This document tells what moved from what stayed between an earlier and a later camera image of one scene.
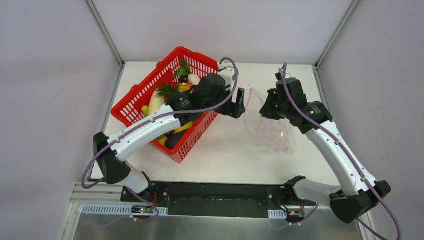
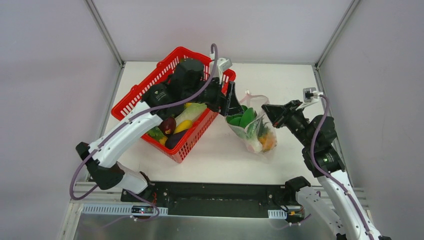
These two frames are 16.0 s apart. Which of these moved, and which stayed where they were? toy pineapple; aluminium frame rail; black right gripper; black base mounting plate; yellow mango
Moved: black right gripper; toy pineapple
Stayed: yellow mango; aluminium frame rail; black base mounting plate
